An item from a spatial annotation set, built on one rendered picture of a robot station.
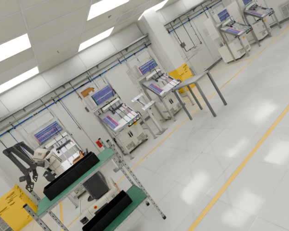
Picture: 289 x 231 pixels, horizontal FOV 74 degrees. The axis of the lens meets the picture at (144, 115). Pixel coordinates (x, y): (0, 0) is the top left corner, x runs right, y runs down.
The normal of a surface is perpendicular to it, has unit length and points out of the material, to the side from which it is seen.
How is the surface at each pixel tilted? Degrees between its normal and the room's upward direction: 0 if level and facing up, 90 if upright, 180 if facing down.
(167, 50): 90
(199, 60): 90
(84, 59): 90
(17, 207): 90
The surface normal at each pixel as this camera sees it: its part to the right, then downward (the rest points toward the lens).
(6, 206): 0.42, -0.07
